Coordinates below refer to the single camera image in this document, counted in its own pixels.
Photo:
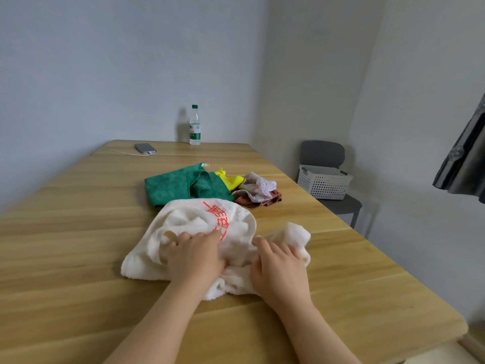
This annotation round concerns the small white towel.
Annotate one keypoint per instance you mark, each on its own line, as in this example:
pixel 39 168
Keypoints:
pixel 182 216

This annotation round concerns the lilac dotted white cloth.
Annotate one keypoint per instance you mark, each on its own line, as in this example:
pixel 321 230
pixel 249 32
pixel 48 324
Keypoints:
pixel 257 185

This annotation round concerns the yellow cloth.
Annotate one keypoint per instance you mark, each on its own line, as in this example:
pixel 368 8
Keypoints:
pixel 231 181

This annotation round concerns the clear green-label water bottle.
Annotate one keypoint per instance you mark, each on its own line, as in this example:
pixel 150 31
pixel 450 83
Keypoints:
pixel 195 128

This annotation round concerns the white plastic basket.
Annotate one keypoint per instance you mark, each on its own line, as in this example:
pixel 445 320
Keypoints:
pixel 324 185

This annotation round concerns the wooden table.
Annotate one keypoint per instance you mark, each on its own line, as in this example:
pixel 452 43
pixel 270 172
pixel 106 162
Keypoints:
pixel 75 242

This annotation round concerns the person's right forearm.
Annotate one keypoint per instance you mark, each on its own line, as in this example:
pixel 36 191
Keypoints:
pixel 318 337

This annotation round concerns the person's left hand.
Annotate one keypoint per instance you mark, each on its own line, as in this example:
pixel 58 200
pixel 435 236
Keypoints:
pixel 195 261

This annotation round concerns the person's right hand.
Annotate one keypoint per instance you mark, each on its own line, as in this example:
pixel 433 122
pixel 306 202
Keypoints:
pixel 282 276

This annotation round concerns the person's left forearm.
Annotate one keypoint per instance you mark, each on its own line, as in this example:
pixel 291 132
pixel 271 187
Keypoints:
pixel 159 329

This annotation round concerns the grey chair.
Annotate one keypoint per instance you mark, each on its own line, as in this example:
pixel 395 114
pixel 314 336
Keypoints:
pixel 322 152

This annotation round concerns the dark grey curtain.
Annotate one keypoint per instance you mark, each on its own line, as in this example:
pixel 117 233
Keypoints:
pixel 464 166

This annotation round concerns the green cloth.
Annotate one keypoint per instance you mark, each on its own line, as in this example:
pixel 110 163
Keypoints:
pixel 170 185

